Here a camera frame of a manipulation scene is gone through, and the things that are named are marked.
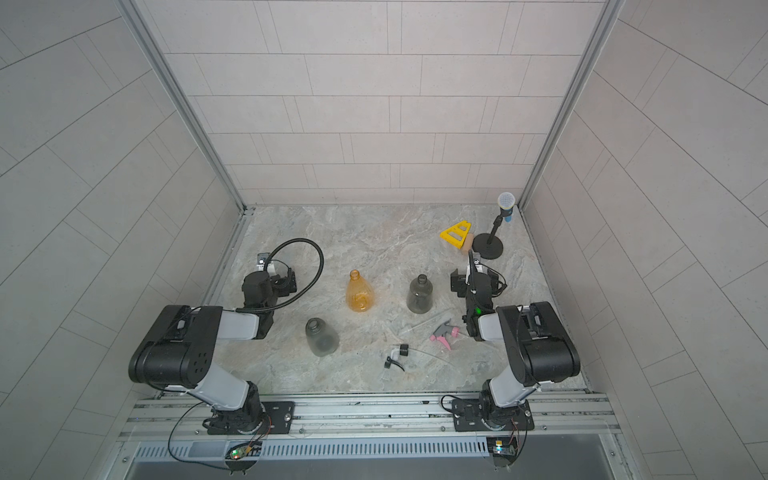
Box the clear spray nozzle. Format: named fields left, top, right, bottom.
left=396, top=310, right=451, bottom=337

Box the microphone on black stand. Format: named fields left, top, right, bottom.
left=472, top=192, right=516, bottom=260

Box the pink grey spray nozzle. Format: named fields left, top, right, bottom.
left=429, top=320, right=463, bottom=351

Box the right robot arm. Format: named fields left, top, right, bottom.
left=450, top=258, right=581, bottom=432

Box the orange plastic bottle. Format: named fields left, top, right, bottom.
left=346, top=270, right=375, bottom=312

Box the black white spray nozzle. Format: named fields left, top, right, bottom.
left=384, top=344, right=409, bottom=371

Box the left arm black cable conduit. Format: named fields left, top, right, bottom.
left=236, top=238, right=325, bottom=314

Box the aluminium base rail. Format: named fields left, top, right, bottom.
left=113, top=390, right=621, bottom=470

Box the yellow triangle block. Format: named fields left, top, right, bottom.
left=439, top=220, right=472, bottom=250

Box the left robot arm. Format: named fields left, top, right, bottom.
left=128, top=261, right=297, bottom=436

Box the dark grey bottle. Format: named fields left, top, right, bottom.
left=406, top=274, right=433, bottom=314

